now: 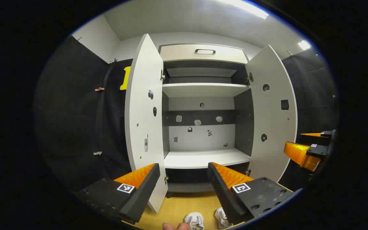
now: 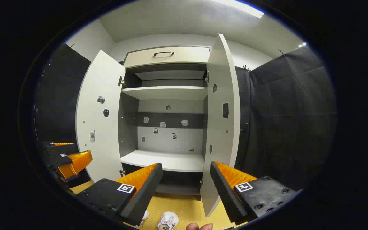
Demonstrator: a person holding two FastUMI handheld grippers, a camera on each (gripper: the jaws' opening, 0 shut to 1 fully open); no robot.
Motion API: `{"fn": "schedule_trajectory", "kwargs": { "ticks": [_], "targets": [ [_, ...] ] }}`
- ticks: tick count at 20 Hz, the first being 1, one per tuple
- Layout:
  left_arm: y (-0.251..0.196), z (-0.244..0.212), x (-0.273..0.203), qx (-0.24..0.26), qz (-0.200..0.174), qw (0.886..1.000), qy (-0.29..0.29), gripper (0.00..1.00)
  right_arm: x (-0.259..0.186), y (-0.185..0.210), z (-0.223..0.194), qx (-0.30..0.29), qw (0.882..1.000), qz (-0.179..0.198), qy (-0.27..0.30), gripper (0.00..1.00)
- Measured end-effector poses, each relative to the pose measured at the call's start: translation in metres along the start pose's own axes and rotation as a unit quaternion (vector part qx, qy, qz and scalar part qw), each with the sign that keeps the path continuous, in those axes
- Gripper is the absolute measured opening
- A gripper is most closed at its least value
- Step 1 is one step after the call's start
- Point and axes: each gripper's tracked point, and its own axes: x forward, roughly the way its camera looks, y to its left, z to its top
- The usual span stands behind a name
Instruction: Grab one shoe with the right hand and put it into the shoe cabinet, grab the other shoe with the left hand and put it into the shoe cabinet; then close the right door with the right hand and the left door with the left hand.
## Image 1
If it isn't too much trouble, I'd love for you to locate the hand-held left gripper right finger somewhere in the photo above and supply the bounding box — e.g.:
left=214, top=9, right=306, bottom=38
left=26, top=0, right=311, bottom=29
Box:
left=207, top=162, right=295, bottom=225

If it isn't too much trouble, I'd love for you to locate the white canvas shoe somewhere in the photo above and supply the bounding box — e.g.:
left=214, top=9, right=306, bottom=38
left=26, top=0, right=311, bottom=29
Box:
left=214, top=208, right=232, bottom=229
left=184, top=212, right=204, bottom=230

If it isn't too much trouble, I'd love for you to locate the black backdrop cloth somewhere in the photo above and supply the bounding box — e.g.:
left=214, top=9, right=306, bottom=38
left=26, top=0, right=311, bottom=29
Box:
left=34, top=35, right=133, bottom=192
left=278, top=50, right=338, bottom=190

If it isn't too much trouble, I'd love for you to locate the beige cabinet drawer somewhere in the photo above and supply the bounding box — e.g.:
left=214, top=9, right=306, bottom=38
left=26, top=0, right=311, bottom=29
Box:
left=159, top=44, right=249, bottom=64

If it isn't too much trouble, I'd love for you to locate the white shoe cabinet door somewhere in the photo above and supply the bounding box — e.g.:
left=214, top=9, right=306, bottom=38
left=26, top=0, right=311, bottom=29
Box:
left=125, top=34, right=168, bottom=213
left=245, top=45, right=298, bottom=183

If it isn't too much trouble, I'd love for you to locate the white shoe cabinet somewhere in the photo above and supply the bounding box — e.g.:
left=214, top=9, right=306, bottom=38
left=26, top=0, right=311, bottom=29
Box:
left=158, top=44, right=255, bottom=194

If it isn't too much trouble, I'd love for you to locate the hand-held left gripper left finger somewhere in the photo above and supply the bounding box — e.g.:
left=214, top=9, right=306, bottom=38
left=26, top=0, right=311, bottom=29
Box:
left=75, top=163, right=161, bottom=225

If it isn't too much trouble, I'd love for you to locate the white cabinet shelf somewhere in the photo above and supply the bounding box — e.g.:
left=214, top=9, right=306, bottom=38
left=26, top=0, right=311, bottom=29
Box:
left=164, top=148, right=251, bottom=169
left=162, top=83, right=251, bottom=98

